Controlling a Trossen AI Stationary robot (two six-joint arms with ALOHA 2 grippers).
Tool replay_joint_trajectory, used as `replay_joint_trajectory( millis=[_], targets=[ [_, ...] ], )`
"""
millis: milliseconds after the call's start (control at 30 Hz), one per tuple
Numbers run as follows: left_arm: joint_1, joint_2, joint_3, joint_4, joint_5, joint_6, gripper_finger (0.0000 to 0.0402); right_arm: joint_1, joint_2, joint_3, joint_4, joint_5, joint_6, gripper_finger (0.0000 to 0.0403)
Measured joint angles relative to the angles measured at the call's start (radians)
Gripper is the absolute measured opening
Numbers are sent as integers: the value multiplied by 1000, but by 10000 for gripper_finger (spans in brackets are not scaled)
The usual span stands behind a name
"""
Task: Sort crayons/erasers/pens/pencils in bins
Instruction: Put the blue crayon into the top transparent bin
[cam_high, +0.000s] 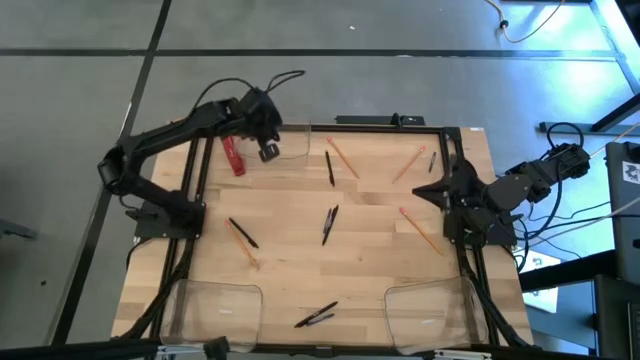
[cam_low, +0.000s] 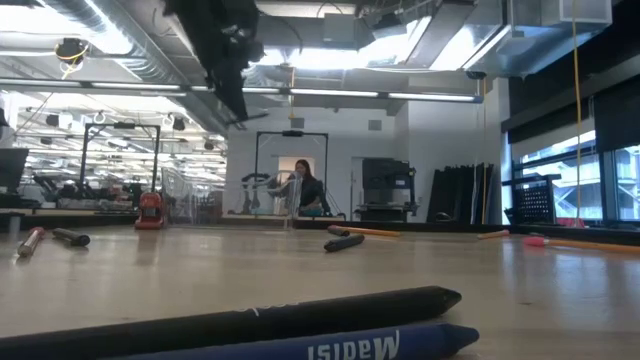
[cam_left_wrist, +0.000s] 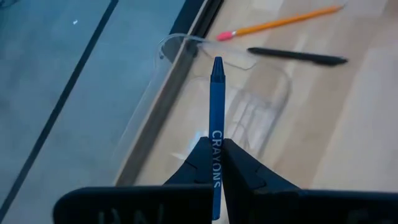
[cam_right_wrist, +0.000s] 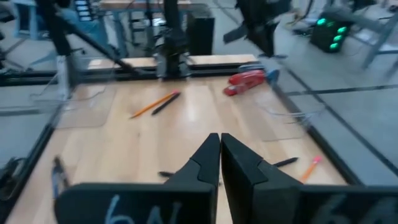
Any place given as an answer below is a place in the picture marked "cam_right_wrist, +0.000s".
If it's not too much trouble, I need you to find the grey table leg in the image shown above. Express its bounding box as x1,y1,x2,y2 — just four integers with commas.
323,6,398,71

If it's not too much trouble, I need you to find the orange pencil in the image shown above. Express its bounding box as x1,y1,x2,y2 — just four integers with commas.
299,155,323,184
129,90,181,120

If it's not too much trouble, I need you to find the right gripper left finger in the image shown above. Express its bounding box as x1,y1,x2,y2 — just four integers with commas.
54,133,221,224

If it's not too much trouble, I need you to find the clear plastic bin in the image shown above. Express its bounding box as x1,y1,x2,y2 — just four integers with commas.
253,90,326,142
29,55,118,130

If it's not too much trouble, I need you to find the black office chair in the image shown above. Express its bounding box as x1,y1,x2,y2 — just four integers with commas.
223,0,290,58

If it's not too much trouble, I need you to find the black computer tower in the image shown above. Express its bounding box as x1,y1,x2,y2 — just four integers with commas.
186,12,215,56

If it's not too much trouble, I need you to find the person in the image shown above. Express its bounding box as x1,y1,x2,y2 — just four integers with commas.
35,0,109,47

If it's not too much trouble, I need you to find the red stapler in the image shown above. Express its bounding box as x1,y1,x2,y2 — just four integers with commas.
223,70,267,96

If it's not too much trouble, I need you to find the small black camera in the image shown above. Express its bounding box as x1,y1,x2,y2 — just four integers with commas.
0,157,30,200

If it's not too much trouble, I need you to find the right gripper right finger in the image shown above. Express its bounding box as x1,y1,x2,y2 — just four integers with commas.
221,133,398,224

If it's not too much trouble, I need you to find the computer with green lights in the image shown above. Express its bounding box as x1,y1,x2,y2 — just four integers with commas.
310,14,352,54

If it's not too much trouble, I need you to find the black aluminium table frame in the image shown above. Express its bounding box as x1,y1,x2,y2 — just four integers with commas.
0,0,361,218

